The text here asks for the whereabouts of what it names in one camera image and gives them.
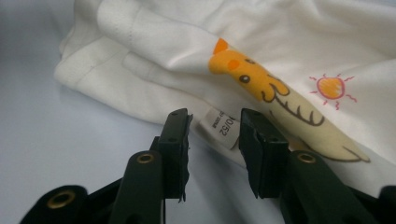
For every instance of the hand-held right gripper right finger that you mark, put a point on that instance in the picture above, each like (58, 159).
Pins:
(267, 161)

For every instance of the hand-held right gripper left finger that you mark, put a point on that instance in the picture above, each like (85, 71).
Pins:
(174, 155)

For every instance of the white t-shirt with chick print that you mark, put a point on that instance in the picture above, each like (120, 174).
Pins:
(186, 40)

